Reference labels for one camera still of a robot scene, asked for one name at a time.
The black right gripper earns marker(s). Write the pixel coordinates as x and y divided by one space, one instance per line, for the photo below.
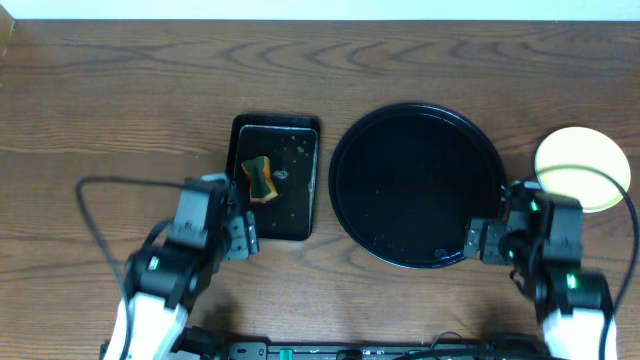
494 228

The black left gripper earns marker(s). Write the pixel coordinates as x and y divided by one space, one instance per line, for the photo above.
241 235

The yellow plate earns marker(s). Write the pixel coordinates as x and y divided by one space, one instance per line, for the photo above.
585 164

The orange sponge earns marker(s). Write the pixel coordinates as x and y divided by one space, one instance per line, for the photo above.
261 186

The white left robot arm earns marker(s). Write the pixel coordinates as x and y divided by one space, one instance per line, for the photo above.
146 328

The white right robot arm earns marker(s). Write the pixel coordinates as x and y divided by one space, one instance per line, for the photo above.
571 305

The round black tray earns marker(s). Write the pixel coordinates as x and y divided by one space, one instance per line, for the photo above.
406 179

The square black tray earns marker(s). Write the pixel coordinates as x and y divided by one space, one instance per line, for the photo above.
292 145

